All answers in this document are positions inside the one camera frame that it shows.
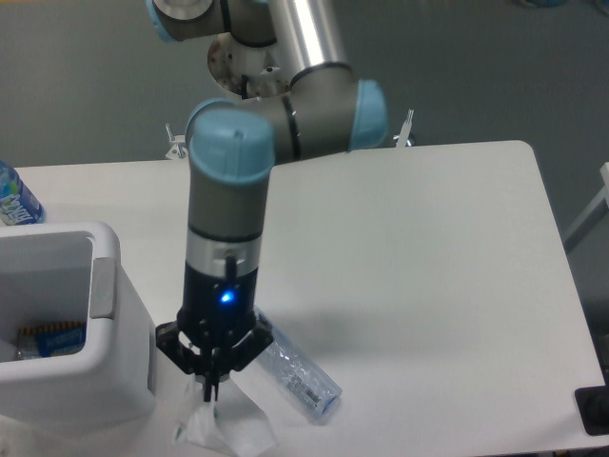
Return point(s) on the clear plastic water bottle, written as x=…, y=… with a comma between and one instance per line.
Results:
x=304, y=382

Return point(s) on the white metal frame right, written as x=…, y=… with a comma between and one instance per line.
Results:
x=589, y=217

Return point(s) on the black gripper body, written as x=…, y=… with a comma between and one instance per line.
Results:
x=216, y=312

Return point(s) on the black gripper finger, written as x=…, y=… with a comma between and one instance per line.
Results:
x=235, y=354
x=183, y=357

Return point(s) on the white plastic trash can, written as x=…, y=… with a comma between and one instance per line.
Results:
x=73, y=272

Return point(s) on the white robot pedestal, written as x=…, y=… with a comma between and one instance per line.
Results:
x=245, y=73

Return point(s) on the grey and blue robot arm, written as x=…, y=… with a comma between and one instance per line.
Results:
x=233, y=147

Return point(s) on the black clamp at table edge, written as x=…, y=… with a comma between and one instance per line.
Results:
x=593, y=407

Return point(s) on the blue snack packet in bin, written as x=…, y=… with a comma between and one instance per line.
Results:
x=51, y=340

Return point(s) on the white plastic wrapper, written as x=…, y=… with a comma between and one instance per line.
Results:
x=230, y=423

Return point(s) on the blue labelled bottle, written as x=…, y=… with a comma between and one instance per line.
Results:
x=19, y=206

